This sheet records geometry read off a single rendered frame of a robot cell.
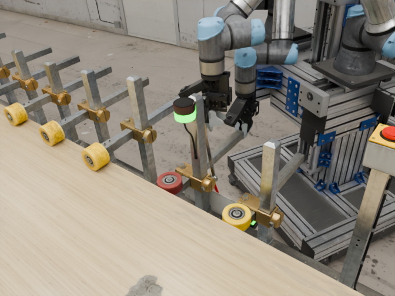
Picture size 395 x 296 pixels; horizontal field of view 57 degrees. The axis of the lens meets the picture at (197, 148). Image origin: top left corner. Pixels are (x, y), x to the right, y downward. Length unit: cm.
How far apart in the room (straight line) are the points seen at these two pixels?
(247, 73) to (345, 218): 105
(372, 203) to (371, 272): 125
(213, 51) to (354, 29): 59
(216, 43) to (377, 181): 54
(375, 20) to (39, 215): 117
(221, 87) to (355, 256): 59
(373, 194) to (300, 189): 128
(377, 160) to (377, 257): 143
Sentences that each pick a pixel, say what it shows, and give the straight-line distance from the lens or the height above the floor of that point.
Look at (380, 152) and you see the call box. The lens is 81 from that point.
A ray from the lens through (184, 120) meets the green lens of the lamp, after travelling 100.
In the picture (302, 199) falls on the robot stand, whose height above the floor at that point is 21.
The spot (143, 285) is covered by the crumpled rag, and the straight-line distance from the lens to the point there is 90.
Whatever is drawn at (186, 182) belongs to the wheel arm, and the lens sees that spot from 120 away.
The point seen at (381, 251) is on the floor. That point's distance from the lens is 225.
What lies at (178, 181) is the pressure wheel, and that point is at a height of 91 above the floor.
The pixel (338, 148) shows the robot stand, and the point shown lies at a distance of 199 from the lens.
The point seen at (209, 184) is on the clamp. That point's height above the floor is 86.
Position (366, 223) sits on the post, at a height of 98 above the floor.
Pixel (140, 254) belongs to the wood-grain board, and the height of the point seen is 90.
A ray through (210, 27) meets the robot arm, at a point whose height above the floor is 133.
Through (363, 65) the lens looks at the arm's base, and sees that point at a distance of 149.
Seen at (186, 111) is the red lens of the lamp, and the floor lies 115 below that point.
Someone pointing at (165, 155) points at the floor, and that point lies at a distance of 275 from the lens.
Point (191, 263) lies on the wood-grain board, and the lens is 93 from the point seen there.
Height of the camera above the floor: 165
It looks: 36 degrees down
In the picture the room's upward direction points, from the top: 4 degrees counter-clockwise
